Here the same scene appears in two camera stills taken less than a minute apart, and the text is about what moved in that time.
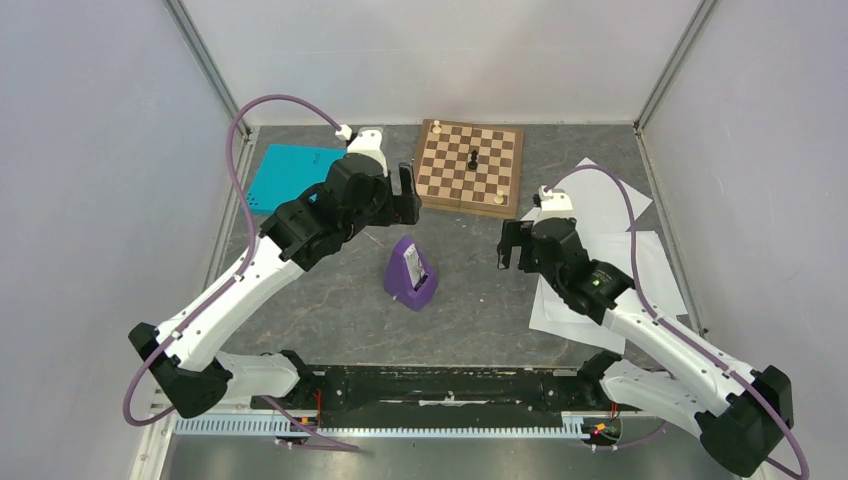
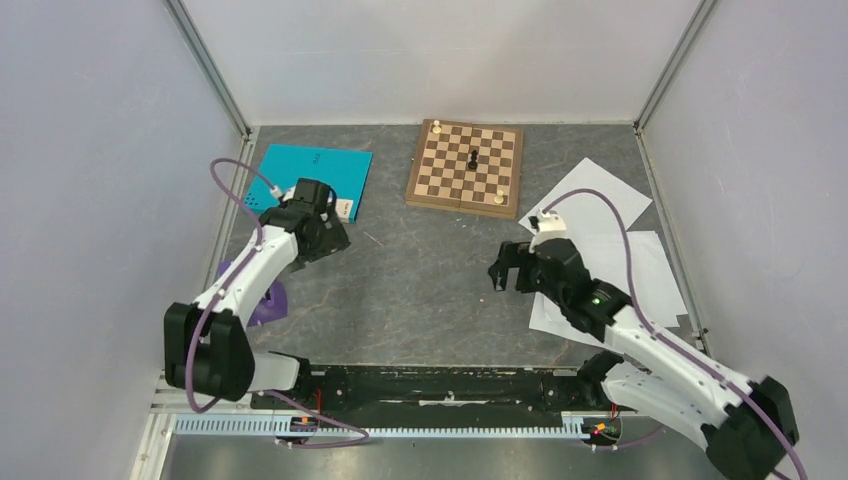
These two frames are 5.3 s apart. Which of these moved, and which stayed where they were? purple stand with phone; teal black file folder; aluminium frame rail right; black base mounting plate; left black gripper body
Moved: left black gripper body; purple stand with phone
Stayed: black base mounting plate; aluminium frame rail right; teal black file folder
